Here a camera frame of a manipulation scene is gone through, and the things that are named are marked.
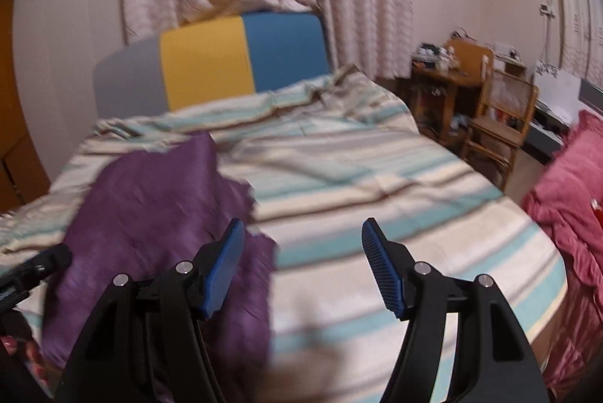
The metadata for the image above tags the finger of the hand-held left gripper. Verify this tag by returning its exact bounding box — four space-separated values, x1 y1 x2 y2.
0 243 73 298

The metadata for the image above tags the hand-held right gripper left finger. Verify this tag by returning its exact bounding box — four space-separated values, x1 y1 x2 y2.
55 218 246 403

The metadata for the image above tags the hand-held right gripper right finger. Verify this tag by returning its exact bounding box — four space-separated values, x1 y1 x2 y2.
361 217 549 403

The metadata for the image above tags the purple quilted jacket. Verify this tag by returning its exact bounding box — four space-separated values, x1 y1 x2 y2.
40 132 279 401

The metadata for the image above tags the striped bed blanket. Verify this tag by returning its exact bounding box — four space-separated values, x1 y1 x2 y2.
0 64 568 403

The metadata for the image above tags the wooden wardrobe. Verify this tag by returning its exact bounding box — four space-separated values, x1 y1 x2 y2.
0 0 50 213

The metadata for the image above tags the wooden chair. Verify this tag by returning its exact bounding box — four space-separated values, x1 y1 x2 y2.
461 66 540 192

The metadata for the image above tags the wooden desk with clutter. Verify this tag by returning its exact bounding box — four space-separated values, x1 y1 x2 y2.
410 37 495 150

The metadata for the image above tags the pink blanket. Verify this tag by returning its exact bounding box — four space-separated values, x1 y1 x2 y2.
520 110 603 399

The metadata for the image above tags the grey yellow blue headboard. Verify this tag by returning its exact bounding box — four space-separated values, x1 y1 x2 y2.
93 10 331 114

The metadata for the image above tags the grey low cabinet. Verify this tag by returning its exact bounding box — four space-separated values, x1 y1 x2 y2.
524 80 603 161

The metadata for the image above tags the cardboard box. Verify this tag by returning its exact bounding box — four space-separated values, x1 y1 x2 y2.
494 45 527 78

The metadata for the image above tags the white board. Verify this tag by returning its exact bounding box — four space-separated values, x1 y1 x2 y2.
532 61 583 122

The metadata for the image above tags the wall cable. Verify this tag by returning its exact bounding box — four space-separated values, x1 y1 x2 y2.
538 0 557 69

